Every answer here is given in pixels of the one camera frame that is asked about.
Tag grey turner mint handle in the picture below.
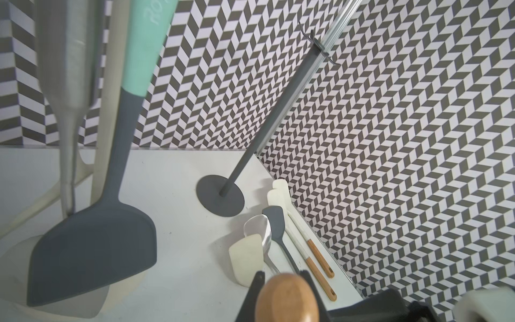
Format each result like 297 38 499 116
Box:
27 1 177 307

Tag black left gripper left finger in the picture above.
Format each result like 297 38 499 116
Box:
236 271 266 322

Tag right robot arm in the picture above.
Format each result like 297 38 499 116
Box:
325 287 514 321

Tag cream utensil rack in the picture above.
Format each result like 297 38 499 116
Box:
1 1 146 321

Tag steel spoon brown handle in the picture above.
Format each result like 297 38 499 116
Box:
244 214 280 275

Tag white spatula mint handle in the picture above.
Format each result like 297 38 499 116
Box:
229 234 264 287

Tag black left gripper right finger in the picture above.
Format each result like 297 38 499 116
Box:
300 270 331 322

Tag dark grey utensil rack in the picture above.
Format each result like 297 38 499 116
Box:
196 31 329 217

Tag cream spatula cream handle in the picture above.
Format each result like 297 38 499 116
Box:
1 148 62 238

